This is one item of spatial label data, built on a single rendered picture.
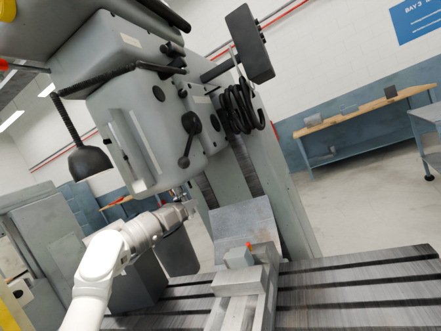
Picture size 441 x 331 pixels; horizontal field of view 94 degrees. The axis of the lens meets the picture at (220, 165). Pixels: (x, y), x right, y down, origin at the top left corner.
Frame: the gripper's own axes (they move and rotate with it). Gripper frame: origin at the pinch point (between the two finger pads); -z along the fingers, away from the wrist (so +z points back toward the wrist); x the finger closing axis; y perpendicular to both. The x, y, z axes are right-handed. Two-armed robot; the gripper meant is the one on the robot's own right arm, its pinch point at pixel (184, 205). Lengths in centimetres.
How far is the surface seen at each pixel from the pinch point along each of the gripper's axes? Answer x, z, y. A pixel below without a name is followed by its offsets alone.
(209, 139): -6.0, -15.0, -15.8
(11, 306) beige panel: 158, 68, 35
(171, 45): -11.6, -10.7, -43.6
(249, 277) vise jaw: -16.2, 0.0, 21.9
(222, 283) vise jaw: -9.5, 4.3, 21.9
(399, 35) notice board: -31, -477, -56
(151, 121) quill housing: -11.3, 4.6, -25.0
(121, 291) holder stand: 35.2, 21.1, 24.3
